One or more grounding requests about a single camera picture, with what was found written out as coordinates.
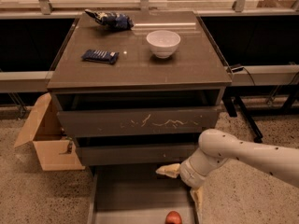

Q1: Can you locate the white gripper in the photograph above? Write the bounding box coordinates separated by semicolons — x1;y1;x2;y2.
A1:
156;160;206;224

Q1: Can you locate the red apple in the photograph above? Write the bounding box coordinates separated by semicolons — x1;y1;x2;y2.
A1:
164;211;182;224

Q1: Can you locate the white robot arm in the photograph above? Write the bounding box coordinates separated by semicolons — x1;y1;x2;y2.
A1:
156;129;299;224

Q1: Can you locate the grey middle drawer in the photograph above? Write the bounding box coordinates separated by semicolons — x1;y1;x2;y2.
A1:
75;133;199;166

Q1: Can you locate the grey drawer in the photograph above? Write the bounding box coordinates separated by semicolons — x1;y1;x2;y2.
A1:
87;163;200;224
51;89;226;138
75;133;199;166

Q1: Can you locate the grey bottom drawer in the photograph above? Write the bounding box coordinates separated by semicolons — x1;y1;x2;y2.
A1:
87;163;200;224

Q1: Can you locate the grey top drawer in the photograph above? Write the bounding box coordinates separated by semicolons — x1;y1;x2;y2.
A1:
51;89;226;138

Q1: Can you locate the grey drawer cabinet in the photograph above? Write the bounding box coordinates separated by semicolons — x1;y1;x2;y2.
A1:
46;10;233;175

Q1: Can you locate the black wheeled stand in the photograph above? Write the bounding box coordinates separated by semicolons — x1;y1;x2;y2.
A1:
222;95;263;143

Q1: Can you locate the open cardboard box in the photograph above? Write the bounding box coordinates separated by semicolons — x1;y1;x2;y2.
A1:
14;93;85;171

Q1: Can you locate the white ceramic bowl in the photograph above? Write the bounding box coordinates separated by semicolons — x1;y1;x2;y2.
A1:
146;30;180;59

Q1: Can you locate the blue flat snack packet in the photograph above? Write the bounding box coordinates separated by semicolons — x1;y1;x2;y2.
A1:
81;49;119;64

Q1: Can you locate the blue crumpled chip bag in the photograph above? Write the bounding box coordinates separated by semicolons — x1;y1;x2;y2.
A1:
85;9;134;30

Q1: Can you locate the black cable with plug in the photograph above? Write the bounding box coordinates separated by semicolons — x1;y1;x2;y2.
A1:
225;63;257;87

